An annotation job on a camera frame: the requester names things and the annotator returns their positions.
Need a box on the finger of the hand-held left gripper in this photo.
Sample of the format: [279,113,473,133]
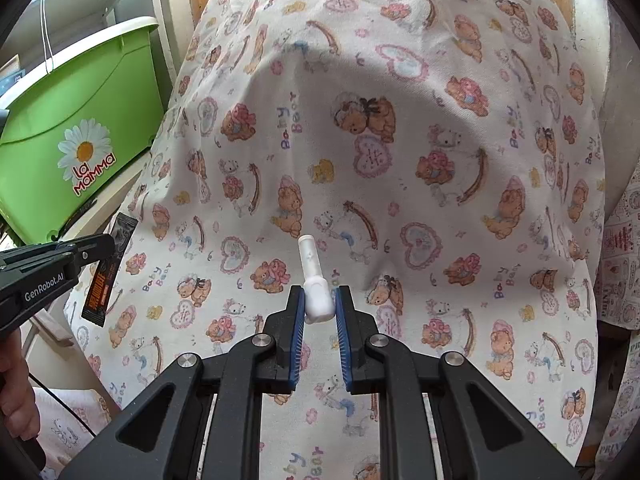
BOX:
[52,232,118,281]

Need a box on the person's left hand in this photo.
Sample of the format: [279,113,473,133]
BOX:
[0,341,42,442]

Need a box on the green plastic tub daisy sticker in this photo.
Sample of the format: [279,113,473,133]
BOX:
[0,16,168,243]

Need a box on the bear printed white cloth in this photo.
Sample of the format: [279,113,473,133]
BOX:
[65,0,608,480]

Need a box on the black cable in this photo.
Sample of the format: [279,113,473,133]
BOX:
[27,372,101,439]

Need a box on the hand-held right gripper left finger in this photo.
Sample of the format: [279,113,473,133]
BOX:
[57,284,307,480]

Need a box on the white plastic tube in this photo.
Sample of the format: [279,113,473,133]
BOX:
[297,234,335,325]

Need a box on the black orange snack wrapper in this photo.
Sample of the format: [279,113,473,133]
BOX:
[80,212,139,329]

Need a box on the beige patterned cloth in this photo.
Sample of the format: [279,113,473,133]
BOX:
[594,160,640,480]

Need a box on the pink printed cloth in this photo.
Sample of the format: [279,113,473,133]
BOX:
[30,387,121,480]

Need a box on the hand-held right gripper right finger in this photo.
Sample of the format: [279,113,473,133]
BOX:
[335,284,583,480]

